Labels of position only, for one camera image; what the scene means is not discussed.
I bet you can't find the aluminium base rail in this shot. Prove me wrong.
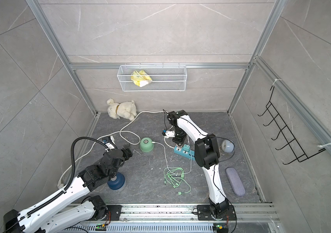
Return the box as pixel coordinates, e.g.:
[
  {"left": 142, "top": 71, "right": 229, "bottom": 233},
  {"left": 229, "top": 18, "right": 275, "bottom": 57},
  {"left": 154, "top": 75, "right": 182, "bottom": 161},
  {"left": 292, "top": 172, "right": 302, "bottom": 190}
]
[{"left": 37, "top": 202, "right": 282, "bottom": 233}]

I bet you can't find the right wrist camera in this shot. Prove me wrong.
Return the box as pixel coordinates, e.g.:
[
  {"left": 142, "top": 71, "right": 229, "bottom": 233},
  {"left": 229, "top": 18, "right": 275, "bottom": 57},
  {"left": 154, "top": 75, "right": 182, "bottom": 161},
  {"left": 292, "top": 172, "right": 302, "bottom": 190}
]
[{"left": 162, "top": 130, "right": 175, "bottom": 138}]

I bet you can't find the black wire hook rack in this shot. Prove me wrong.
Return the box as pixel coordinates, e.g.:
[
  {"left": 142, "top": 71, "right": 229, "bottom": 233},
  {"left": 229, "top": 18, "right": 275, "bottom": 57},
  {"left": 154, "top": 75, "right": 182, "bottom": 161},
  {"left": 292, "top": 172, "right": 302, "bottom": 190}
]
[{"left": 258, "top": 86, "right": 326, "bottom": 165}]

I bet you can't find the thick white power cord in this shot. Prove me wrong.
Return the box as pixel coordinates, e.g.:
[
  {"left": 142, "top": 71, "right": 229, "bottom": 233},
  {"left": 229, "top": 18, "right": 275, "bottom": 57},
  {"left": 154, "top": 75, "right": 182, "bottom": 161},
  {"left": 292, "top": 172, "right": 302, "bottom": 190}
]
[{"left": 56, "top": 110, "right": 169, "bottom": 188}]

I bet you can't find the yellow packet in basket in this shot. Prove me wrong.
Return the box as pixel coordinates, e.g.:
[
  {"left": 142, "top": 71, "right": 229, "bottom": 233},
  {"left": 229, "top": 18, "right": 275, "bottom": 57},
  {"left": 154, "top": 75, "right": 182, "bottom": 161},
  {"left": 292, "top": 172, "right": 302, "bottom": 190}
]
[{"left": 131, "top": 70, "right": 153, "bottom": 87}]

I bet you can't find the teal USB charger adapter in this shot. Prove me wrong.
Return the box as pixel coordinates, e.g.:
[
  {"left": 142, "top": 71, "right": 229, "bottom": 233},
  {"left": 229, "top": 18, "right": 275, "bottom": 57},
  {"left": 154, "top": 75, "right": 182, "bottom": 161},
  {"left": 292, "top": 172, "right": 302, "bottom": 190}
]
[{"left": 183, "top": 145, "right": 190, "bottom": 153}]

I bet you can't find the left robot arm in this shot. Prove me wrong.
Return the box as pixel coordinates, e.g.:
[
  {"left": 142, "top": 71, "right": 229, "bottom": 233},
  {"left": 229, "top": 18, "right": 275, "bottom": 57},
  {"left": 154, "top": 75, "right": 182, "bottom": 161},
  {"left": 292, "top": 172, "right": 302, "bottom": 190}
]
[{"left": 3, "top": 136, "right": 133, "bottom": 233}]

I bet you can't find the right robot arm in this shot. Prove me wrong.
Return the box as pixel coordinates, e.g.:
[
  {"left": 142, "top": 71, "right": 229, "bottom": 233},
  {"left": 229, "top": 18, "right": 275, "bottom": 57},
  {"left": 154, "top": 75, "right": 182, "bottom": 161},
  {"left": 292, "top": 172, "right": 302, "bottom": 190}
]
[{"left": 166, "top": 110, "right": 232, "bottom": 219}]

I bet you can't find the white wire wall basket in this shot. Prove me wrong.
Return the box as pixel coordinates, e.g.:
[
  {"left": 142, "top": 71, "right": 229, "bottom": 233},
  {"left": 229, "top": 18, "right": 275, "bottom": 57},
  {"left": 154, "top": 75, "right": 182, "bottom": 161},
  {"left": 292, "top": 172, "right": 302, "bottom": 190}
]
[{"left": 117, "top": 64, "right": 187, "bottom": 92}]

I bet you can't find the green USB cable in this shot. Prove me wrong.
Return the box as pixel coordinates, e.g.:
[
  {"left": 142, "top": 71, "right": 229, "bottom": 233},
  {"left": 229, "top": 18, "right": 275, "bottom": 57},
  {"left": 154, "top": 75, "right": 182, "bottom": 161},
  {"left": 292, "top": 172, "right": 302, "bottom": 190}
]
[{"left": 162, "top": 166, "right": 192, "bottom": 196}]

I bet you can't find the purple glasses case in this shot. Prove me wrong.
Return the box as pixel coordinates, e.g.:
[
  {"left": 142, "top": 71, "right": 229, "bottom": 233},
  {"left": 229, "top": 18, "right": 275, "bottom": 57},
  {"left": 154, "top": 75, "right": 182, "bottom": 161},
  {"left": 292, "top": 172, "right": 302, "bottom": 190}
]
[{"left": 225, "top": 167, "right": 246, "bottom": 197}]

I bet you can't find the white plush teddy bear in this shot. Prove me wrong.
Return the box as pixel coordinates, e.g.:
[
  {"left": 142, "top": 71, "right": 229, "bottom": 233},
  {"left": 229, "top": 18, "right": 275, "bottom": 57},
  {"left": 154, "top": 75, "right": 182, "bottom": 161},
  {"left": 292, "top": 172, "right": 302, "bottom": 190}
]
[{"left": 107, "top": 99, "right": 137, "bottom": 121}]

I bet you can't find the teal power strip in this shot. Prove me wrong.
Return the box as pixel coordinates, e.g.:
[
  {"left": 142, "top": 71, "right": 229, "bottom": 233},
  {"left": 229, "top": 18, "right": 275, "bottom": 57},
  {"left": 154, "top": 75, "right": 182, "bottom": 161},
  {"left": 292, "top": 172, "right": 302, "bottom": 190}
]
[{"left": 174, "top": 145, "right": 195, "bottom": 161}]

